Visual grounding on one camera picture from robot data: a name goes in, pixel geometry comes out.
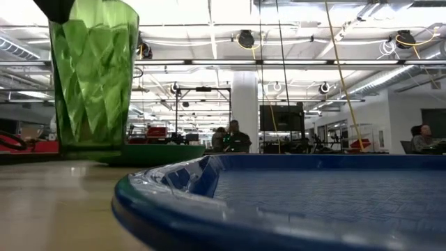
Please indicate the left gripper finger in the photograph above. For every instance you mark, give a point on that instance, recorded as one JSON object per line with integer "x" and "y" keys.
{"x": 55, "y": 8}

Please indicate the white column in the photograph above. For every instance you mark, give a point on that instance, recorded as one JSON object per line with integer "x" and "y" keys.
{"x": 245, "y": 104}

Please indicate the blue plastic tray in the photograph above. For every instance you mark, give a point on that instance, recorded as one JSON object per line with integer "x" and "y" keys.
{"x": 313, "y": 195}

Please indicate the red workbench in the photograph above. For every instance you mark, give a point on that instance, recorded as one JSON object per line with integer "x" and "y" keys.
{"x": 43, "y": 147}

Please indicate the green faceted plastic cup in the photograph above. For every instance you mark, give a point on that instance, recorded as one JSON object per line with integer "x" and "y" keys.
{"x": 94, "y": 87}

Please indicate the dark wall screen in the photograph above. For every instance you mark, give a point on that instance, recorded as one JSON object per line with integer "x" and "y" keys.
{"x": 433, "y": 122}

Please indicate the black aluminium table frame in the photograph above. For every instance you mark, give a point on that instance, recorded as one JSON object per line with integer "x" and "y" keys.
{"x": 28, "y": 158}

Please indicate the green round plate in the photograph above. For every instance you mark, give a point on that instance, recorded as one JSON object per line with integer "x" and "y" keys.
{"x": 157, "y": 155}

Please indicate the red tool chest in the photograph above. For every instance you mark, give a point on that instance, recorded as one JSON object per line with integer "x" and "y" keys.
{"x": 157, "y": 132}

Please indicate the red object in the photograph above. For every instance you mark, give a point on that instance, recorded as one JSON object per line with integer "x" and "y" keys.
{"x": 360, "y": 143}

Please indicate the person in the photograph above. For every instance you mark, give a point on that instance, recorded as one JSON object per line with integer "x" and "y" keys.
{"x": 421, "y": 139}
{"x": 237, "y": 141}
{"x": 217, "y": 141}

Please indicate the black monitor on stand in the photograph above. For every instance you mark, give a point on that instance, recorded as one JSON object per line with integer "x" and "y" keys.
{"x": 280, "y": 118}

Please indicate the black tall frame rig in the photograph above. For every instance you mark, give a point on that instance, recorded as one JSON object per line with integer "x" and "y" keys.
{"x": 176, "y": 115}

